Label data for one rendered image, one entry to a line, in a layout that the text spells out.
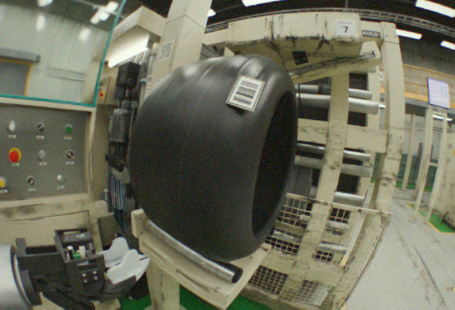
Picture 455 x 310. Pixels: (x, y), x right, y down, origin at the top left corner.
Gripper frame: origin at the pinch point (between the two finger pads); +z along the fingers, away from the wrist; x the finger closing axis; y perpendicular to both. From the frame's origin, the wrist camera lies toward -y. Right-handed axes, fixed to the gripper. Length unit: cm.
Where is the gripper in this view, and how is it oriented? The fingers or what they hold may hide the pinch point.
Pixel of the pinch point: (142, 262)
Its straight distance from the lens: 34.7
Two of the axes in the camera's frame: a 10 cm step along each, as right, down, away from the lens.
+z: 4.9, 1.4, 8.6
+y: 1.9, -9.8, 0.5
